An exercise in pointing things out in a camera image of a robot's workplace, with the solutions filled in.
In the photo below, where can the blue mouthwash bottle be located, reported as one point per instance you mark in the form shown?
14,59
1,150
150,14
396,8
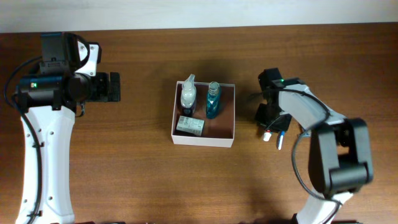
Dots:
213,100

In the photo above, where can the Colgate toothpaste tube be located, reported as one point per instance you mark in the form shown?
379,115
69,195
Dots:
267,135

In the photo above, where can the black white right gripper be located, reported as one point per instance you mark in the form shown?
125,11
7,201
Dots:
267,101

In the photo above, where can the blue razor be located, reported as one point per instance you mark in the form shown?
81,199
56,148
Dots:
305,134

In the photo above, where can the green white soap box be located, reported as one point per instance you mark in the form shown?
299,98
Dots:
190,125

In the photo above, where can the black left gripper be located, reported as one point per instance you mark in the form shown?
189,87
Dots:
114,87

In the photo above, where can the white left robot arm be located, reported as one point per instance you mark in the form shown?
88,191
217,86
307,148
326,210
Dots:
49,99

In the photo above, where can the foam soap pump bottle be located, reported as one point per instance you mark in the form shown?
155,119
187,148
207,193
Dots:
188,97

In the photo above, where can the blue white toothbrush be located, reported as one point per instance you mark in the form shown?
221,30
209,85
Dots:
280,140

